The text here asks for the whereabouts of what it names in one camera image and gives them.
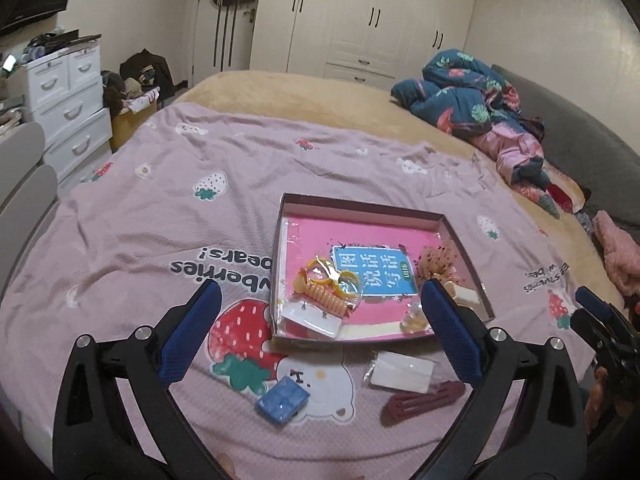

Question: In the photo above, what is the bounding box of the brown cardboard carton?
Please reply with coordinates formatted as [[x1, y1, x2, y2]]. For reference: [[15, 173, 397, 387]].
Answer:
[[110, 87, 162, 152]]

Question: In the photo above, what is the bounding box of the black bag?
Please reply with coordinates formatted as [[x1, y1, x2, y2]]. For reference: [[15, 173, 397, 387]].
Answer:
[[119, 49, 177, 102]]

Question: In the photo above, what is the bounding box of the white drawer cabinet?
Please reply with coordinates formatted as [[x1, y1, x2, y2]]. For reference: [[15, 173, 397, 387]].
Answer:
[[14, 42, 113, 185]]

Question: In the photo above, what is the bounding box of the yellow bangle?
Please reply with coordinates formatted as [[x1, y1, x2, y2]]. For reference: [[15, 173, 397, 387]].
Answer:
[[298, 256, 335, 287], [327, 270, 362, 300]]

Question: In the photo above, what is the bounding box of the small blue case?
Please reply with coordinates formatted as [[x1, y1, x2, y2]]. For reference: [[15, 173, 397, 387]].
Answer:
[[255, 375, 310, 427]]

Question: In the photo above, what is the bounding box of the pink plush cloth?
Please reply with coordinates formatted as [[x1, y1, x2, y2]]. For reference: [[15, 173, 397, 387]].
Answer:
[[591, 210, 640, 297]]

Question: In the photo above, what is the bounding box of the grey headboard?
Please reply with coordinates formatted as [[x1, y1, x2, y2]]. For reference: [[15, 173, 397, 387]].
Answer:
[[491, 64, 640, 228]]

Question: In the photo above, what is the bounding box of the white door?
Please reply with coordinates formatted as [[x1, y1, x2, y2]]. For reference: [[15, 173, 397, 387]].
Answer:
[[191, 0, 263, 83]]

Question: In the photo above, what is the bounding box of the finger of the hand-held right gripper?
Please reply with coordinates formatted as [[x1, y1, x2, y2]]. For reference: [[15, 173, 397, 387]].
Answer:
[[570, 309, 626, 353], [575, 286, 632, 328]]

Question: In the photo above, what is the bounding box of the purple strawberry blanket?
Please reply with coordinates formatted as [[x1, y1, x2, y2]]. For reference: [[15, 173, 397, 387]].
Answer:
[[0, 102, 626, 480]]

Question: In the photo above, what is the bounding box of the pink book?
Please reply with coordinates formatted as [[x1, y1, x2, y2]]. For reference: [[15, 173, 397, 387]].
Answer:
[[280, 214, 485, 345]]

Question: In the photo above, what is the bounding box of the maroon hair claw clip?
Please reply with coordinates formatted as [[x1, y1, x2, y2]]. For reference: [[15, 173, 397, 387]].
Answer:
[[380, 380, 466, 429]]

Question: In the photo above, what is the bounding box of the blue floral quilt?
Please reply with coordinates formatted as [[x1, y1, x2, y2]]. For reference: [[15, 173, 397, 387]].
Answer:
[[390, 49, 562, 221]]

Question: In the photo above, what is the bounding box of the person's right hand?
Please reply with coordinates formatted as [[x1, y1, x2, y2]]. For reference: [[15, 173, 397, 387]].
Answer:
[[587, 365, 610, 413]]

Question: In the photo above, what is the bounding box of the clear earring packet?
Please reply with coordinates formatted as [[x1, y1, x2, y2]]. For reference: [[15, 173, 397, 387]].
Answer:
[[280, 302, 344, 339]]

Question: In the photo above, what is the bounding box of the dark flat clutter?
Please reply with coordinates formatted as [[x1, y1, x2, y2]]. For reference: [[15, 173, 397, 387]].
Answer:
[[22, 29, 103, 56]]

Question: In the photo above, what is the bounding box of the cream hair claw clip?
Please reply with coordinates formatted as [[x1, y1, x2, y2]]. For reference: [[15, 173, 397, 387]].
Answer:
[[442, 280, 482, 307]]

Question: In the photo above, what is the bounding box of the shallow cardboard box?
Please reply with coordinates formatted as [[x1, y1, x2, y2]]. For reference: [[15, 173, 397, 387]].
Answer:
[[269, 192, 496, 357]]

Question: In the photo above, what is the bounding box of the pearl hair accessory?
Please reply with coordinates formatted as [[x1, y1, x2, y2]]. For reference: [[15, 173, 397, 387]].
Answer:
[[401, 302, 432, 334]]

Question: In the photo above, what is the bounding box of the beige dotted scrunchie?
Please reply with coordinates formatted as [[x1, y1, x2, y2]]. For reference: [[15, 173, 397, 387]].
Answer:
[[416, 244, 460, 282]]

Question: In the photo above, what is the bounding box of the grey petal footboard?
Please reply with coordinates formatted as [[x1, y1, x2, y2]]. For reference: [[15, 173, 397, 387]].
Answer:
[[0, 121, 60, 303]]

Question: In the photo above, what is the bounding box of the clear packet with white card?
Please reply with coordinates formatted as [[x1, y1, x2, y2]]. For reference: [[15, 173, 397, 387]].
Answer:
[[366, 350, 437, 397]]

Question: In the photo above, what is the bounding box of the white wardrobe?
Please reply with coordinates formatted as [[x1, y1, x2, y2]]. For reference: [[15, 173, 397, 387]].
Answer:
[[249, 0, 480, 93]]

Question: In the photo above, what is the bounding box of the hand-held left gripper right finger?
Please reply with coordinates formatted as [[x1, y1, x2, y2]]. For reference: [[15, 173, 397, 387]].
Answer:
[[421, 278, 588, 480]]

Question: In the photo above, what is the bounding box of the orange spiral hair tie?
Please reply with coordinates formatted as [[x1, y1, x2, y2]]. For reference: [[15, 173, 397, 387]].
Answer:
[[305, 280, 354, 319]]

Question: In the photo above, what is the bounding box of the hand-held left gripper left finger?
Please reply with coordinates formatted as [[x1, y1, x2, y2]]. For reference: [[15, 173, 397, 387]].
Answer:
[[52, 278, 223, 480]]

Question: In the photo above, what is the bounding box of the tan bed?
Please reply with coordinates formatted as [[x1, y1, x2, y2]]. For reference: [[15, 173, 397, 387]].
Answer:
[[165, 70, 640, 311]]

